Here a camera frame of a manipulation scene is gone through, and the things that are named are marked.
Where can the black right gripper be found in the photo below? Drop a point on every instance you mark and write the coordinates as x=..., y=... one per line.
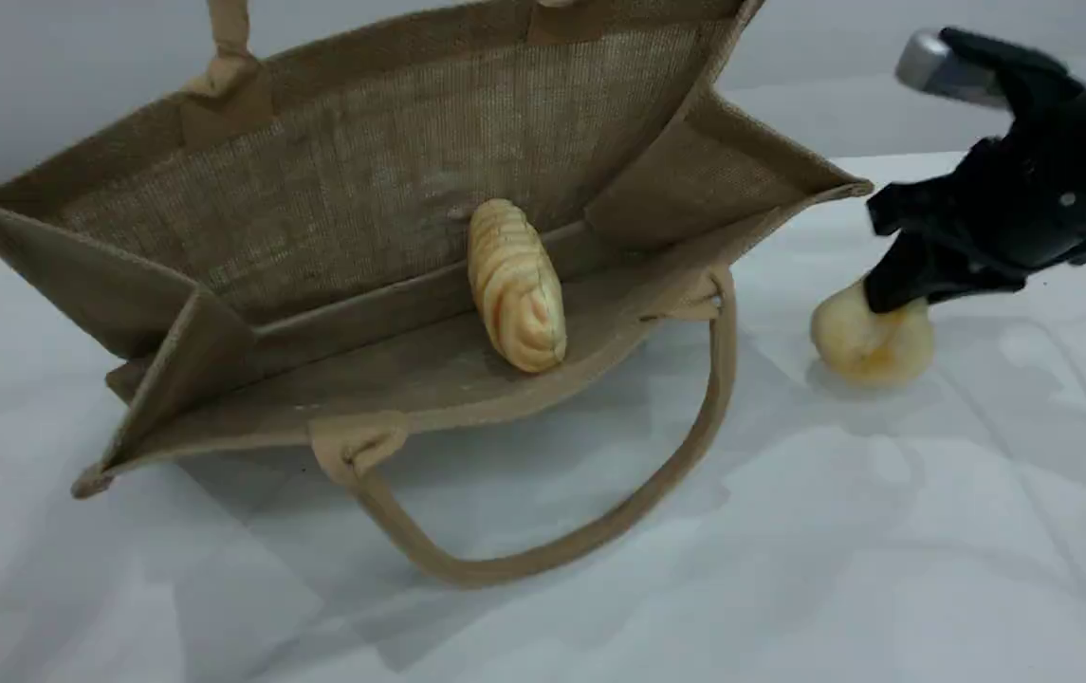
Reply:
x=1017, y=209

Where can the round egg yolk pastry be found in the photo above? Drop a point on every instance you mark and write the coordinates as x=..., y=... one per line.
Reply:
x=870, y=346

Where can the long ridged bread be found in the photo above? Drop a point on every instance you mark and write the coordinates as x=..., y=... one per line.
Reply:
x=516, y=285

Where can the brown jute tote bag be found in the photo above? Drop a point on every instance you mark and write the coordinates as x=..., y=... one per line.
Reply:
x=362, y=190

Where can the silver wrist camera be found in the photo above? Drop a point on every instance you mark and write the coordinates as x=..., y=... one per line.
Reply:
x=941, y=66

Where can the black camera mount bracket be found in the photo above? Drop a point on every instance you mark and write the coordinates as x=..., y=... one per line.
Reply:
x=1026, y=66

